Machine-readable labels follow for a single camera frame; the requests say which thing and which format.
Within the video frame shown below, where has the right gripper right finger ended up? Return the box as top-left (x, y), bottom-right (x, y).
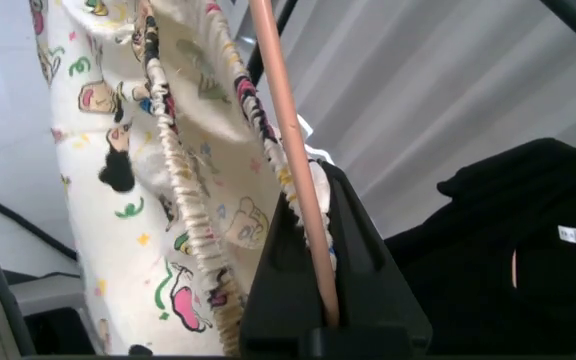
top-left (320, 159), bottom-right (434, 352)

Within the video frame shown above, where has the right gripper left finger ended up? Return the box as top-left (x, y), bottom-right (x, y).
top-left (240, 192), bottom-right (329, 352)

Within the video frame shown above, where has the black sleeveless top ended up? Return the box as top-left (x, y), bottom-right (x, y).
top-left (383, 137), bottom-right (576, 357)

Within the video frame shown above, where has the cream printed garment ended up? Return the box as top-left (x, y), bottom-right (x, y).
top-left (27, 0), bottom-right (340, 357)

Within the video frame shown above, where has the white curtain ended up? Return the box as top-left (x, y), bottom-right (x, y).
top-left (231, 0), bottom-right (576, 241)

